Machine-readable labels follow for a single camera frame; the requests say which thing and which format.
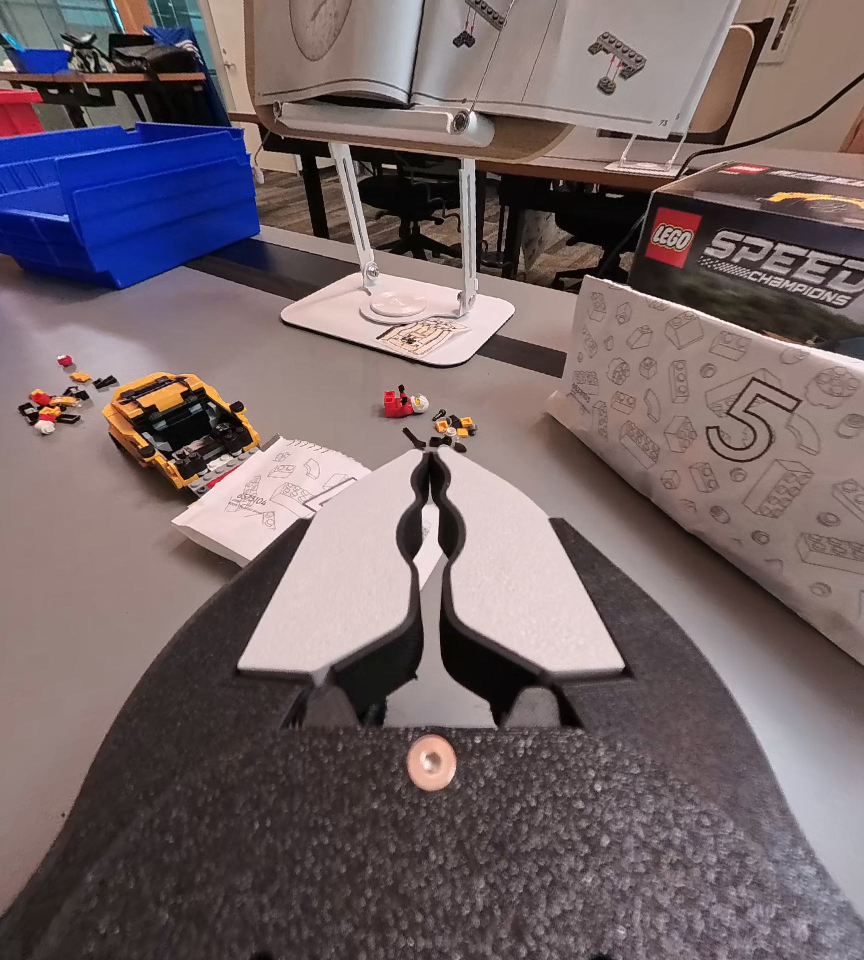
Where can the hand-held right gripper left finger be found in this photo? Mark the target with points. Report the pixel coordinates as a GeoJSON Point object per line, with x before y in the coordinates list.
{"type": "Point", "coordinates": [334, 585]}

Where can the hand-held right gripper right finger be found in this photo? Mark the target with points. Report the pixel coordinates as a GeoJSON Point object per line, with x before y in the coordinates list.
{"type": "Point", "coordinates": [537, 592]}

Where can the torn white paper bag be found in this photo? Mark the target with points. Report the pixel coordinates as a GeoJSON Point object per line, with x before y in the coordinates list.
{"type": "Point", "coordinates": [252, 510]}

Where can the large pile of toy bricks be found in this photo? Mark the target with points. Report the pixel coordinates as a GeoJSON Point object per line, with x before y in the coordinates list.
{"type": "Point", "coordinates": [53, 409]}

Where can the black toy set box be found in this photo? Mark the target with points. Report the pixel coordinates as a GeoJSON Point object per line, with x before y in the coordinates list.
{"type": "Point", "coordinates": [776, 262]}

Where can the black toy wrench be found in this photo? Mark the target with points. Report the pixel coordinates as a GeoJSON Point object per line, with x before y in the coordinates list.
{"type": "Point", "coordinates": [413, 437]}

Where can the small group of toy bricks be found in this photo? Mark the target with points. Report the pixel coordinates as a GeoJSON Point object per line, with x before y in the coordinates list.
{"type": "Point", "coordinates": [456, 427]}

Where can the red toy minifigure body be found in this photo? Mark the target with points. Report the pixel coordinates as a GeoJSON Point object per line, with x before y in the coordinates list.
{"type": "Point", "coordinates": [396, 405]}

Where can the white toy minifigure helmet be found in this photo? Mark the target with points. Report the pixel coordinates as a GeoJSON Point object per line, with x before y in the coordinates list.
{"type": "Point", "coordinates": [420, 403]}

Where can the yellow toy brick car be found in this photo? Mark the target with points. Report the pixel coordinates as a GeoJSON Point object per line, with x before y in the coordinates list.
{"type": "Point", "coordinates": [177, 420]}

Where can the full white paper bag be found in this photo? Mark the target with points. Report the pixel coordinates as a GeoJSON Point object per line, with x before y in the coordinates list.
{"type": "Point", "coordinates": [776, 487]}

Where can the sticker sheet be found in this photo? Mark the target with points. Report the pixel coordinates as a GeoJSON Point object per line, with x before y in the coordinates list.
{"type": "Point", "coordinates": [420, 335]}

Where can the white adjustable stand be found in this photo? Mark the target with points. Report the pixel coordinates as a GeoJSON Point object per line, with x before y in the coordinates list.
{"type": "Point", "coordinates": [402, 307]}

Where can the black office chair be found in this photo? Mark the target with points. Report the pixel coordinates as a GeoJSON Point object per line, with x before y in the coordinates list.
{"type": "Point", "coordinates": [409, 199]}

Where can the blue plastic bin holding paper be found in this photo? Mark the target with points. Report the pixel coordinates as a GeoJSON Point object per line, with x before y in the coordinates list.
{"type": "Point", "coordinates": [139, 210]}

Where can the brown background desk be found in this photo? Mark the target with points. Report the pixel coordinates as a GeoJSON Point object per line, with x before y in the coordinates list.
{"type": "Point", "coordinates": [567, 169]}

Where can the clear acrylic stand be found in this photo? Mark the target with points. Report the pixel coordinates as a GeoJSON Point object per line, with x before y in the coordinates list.
{"type": "Point", "coordinates": [645, 165]}

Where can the open booklet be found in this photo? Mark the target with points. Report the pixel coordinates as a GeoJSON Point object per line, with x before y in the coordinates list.
{"type": "Point", "coordinates": [372, 45]}

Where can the black bag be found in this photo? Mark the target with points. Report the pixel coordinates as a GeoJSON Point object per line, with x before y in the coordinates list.
{"type": "Point", "coordinates": [151, 60]}

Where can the wooden background table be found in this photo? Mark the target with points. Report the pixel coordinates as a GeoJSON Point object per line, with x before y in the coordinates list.
{"type": "Point", "coordinates": [102, 76]}

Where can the small blue background bin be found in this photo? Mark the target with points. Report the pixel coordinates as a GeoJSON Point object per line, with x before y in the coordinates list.
{"type": "Point", "coordinates": [38, 60]}

